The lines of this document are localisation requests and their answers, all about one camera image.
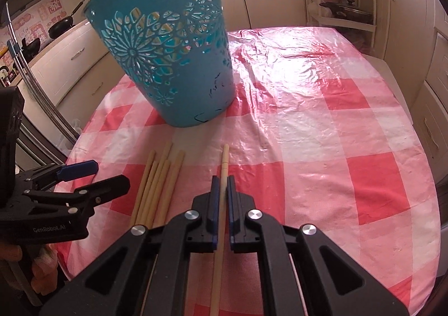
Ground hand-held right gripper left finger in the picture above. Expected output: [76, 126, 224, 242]
[38, 175, 222, 316]

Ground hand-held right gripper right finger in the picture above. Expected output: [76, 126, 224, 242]
[227, 175, 410, 316]

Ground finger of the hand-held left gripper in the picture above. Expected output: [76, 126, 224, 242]
[17, 160, 99, 191]
[23, 175, 131, 214]

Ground slender wooden chopstick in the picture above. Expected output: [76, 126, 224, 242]
[209, 143, 230, 316]

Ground bundle of wooden chopsticks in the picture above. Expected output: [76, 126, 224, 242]
[129, 142, 186, 229]

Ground blue perforated plastic basket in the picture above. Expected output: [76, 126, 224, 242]
[85, 0, 236, 127]

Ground person's left hand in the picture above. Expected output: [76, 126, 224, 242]
[0, 241, 22, 268]

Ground crumpled clear plastic bag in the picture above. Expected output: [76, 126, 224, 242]
[58, 119, 83, 148]

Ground red white checked tablecloth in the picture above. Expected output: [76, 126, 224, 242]
[52, 25, 442, 316]

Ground small black pan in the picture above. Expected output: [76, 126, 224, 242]
[20, 37, 42, 59]

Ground black wok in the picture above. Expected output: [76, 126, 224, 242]
[47, 0, 86, 39]

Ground white step stool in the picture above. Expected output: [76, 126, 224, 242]
[362, 53, 415, 124]

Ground dark lidded pan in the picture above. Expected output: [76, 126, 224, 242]
[319, 0, 374, 25]

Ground white trolley rack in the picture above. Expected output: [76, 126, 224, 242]
[302, 0, 378, 55]

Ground cream kitchen drawer cabinets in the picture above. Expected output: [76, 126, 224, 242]
[371, 0, 448, 198]

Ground grey sliding door frame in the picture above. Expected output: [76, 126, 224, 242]
[5, 1, 83, 162]

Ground pink wall stickers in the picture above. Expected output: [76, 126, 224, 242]
[7, 0, 67, 43]

